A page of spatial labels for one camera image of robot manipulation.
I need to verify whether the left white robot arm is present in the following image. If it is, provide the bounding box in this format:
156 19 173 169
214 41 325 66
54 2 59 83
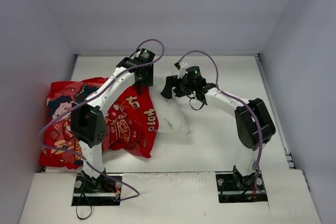
71 48 155 193

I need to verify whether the red navy pillowcase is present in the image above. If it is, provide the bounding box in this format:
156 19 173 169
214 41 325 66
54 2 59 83
39 77 159 169

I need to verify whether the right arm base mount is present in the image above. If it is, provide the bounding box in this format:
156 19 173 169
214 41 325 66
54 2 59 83
215 173 268 204

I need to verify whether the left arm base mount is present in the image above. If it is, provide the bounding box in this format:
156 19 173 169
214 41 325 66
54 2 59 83
71 173 122 206

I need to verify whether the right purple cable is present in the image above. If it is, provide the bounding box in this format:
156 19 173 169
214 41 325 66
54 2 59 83
180 50 265 192

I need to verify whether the thin black wire loop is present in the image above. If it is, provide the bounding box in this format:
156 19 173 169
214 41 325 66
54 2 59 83
76 192 93 220

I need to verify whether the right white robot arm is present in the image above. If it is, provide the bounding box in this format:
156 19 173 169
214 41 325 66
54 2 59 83
161 62 276 188

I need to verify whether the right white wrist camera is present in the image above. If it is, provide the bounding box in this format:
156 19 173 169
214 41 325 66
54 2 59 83
174 61 189 79

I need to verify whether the purple cable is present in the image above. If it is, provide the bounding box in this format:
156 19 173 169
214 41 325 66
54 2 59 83
38 39 165 201
180 50 265 192

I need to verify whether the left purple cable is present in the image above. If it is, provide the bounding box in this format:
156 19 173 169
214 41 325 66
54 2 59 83
38 39 165 201

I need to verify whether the white pillow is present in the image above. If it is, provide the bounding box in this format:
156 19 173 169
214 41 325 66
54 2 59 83
149 71 190 135

